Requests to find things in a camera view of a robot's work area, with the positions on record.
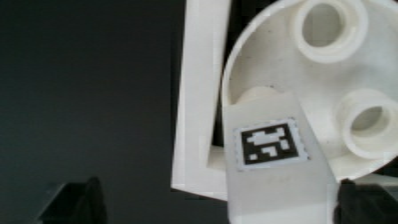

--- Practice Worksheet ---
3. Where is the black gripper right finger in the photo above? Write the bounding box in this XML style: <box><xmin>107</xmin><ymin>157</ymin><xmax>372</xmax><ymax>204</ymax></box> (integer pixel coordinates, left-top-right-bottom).
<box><xmin>334</xmin><ymin>179</ymin><xmax>398</xmax><ymax>224</ymax></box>

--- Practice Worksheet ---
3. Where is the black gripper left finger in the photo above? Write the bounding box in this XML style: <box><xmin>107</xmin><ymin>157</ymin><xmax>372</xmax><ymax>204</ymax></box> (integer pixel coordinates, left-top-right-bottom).
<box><xmin>38</xmin><ymin>177</ymin><xmax>109</xmax><ymax>224</ymax></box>

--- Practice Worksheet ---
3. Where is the white stool leg with tag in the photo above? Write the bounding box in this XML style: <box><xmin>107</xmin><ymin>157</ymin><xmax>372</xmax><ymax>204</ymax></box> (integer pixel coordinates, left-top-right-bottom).
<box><xmin>224</xmin><ymin>93</ymin><xmax>338</xmax><ymax>224</ymax></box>

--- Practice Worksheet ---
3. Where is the white round stool seat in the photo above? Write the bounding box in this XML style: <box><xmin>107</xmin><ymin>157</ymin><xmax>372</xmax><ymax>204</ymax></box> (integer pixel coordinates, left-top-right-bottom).
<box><xmin>223</xmin><ymin>0</ymin><xmax>398</xmax><ymax>179</ymax></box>

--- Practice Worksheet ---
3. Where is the white right fence rail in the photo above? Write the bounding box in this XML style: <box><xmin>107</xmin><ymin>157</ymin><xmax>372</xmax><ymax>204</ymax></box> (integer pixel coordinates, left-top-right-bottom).
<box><xmin>171</xmin><ymin>0</ymin><xmax>231</xmax><ymax>201</ymax></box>

